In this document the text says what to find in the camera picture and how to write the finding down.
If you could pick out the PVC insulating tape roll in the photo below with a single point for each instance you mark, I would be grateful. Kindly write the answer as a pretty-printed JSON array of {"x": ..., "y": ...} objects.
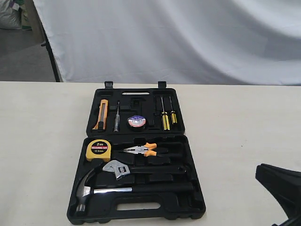
[{"x": 136, "y": 122}]

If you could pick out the black plastic tool case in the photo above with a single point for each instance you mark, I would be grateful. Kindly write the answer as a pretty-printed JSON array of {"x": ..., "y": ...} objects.
[{"x": 103, "y": 208}]

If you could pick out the adjustable wrench black handle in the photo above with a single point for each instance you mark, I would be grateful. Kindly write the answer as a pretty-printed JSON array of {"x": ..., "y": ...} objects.
[{"x": 121, "y": 170}]

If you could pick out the claw hammer black grip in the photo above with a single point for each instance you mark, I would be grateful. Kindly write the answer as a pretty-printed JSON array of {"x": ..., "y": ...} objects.
[{"x": 84, "y": 192}]

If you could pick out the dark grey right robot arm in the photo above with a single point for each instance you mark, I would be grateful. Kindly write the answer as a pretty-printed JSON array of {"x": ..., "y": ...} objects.
[{"x": 285, "y": 186}]

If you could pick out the yellow black long screwdriver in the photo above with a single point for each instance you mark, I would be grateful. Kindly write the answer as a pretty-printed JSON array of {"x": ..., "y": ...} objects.
[{"x": 165, "y": 119}]

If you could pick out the yellow black short screwdriver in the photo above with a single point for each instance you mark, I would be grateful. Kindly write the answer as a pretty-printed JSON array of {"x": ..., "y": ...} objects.
[{"x": 173, "y": 113}]

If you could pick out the clear test pen screwdriver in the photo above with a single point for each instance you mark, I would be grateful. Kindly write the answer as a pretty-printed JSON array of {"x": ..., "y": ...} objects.
[{"x": 117, "y": 119}]

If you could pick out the orange utility knife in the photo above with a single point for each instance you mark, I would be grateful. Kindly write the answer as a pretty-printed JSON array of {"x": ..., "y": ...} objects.
[{"x": 102, "y": 116}]

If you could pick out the yellow tape measure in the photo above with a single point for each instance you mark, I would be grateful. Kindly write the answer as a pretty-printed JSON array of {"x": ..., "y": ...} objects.
[{"x": 99, "y": 149}]

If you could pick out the white backdrop cloth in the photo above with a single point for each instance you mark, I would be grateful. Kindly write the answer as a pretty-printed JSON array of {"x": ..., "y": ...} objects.
[{"x": 255, "y": 42}]

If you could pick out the black backdrop stand pole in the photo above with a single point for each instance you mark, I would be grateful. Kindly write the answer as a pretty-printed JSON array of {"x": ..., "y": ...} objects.
[{"x": 46, "y": 44}]

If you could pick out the green printed bag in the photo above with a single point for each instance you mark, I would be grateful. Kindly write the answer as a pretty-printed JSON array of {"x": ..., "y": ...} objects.
[{"x": 24, "y": 19}]

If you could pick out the white sack bag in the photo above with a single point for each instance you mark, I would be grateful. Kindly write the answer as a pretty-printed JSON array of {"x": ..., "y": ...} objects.
[{"x": 10, "y": 15}]

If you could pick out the orange handled pliers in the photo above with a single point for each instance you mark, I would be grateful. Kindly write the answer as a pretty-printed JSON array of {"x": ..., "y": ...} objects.
[{"x": 151, "y": 149}]

